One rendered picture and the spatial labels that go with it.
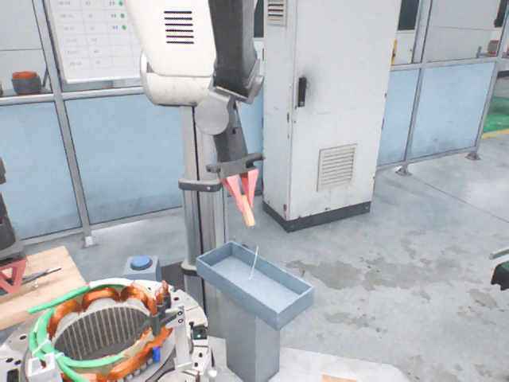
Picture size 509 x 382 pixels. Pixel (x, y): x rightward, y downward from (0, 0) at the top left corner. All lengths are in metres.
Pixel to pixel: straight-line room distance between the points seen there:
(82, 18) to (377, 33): 1.83
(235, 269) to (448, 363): 1.56
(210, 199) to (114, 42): 1.88
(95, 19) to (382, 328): 2.38
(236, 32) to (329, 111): 2.33
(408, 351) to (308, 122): 1.50
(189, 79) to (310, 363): 0.72
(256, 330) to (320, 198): 2.27
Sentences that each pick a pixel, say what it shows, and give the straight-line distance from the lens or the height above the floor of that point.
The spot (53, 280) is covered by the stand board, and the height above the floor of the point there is 1.07.
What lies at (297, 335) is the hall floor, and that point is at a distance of 2.25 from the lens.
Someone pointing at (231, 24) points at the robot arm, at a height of 1.55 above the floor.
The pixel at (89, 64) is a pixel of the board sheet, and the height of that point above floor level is 1.23.
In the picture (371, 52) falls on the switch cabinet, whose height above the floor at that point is 1.26.
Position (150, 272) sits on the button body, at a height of 1.03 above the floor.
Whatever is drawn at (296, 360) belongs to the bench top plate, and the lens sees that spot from 1.08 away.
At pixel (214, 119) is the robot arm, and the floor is 1.41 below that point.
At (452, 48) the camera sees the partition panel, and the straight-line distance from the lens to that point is 4.35.
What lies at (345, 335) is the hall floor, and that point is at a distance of 2.29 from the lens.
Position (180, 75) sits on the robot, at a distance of 0.90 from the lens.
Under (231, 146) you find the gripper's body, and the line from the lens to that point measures 0.73.
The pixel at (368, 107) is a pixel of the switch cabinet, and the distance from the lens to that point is 3.07.
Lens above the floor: 1.58
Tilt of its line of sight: 26 degrees down
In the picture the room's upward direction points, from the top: straight up
